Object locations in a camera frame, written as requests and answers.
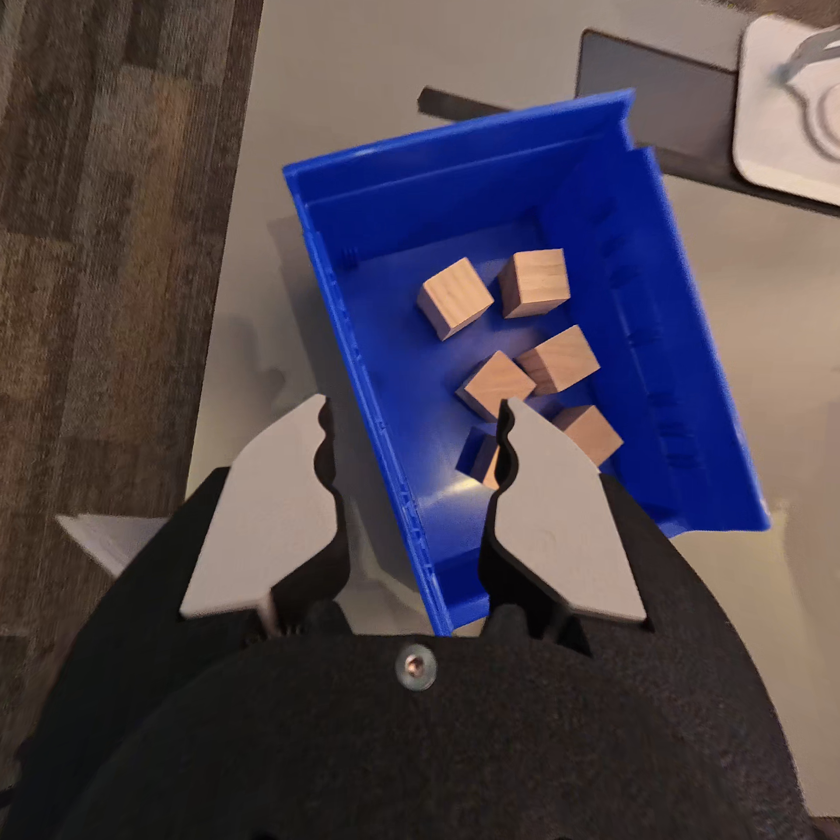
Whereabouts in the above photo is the wooden cube with blue stripe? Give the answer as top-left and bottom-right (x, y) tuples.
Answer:
(454, 425), (505, 492)
(497, 248), (571, 320)
(550, 404), (625, 471)
(516, 325), (602, 397)
(455, 350), (538, 422)
(416, 256), (495, 342)

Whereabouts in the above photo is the blue plastic bin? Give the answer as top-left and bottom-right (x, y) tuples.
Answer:
(282, 88), (772, 637)

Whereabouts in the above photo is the white flat surface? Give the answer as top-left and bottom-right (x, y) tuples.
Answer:
(56, 514), (173, 580)

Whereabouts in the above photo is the white board stand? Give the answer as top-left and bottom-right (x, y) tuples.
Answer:
(731, 13), (840, 204)

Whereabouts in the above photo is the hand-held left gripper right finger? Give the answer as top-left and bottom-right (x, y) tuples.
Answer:
(478, 395), (648, 642)

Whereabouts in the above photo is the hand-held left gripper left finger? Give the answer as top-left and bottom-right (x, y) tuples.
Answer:
(177, 395), (350, 639)

